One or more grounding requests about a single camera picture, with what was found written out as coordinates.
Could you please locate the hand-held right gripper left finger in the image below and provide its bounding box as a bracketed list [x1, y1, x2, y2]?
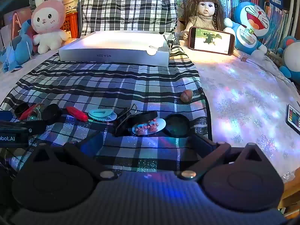
[30, 131, 118, 181]

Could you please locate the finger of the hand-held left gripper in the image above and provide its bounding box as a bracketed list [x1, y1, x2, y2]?
[14, 121, 47, 135]
[0, 111, 14, 121]

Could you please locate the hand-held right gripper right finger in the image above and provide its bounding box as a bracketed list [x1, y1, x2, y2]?
[178, 133, 266, 181]

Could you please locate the small black cup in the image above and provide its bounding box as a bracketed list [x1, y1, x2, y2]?
[14, 103, 30, 119]

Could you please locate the red orange small toy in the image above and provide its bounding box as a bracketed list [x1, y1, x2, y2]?
[19, 104, 37, 121]

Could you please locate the large black binder clip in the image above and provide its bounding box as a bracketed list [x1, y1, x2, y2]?
[112, 103, 139, 137]

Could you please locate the red hair clip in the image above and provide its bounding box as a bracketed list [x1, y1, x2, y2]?
[66, 106, 89, 122]

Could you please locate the brown acorn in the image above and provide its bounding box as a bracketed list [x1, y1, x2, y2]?
[180, 89, 194, 103]

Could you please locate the pink bear hair clip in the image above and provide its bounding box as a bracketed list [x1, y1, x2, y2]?
[132, 118, 167, 136]

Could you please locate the white cardboard box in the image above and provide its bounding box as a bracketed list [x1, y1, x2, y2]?
[58, 30, 170, 67]

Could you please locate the blue plush toy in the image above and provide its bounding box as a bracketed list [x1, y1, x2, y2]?
[0, 20, 39, 73]

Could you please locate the black white checked cloth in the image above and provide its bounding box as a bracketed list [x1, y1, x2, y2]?
[0, 44, 212, 173]

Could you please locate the pink handbag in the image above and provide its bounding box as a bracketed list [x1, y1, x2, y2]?
[3, 7, 33, 40]

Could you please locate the remote control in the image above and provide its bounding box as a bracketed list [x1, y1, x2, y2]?
[285, 103, 300, 135]

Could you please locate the red-cased smartphone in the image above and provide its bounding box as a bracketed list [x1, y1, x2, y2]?
[189, 26, 235, 56]

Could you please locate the pink rabbit plush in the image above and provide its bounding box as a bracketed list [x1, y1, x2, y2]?
[30, 0, 71, 55]

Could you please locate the small black binder clip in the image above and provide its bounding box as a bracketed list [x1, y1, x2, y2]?
[163, 34, 174, 50]

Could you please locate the red plastic crate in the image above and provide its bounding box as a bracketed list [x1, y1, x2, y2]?
[60, 12, 80, 39]

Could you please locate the blue robot cat plush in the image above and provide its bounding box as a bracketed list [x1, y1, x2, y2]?
[278, 36, 300, 85]
[224, 1, 271, 57]

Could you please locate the long-haired doll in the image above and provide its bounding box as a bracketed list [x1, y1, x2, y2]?
[176, 0, 227, 48]

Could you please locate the white metal frame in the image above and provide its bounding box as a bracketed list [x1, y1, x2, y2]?
[285, 0, 300, 38]

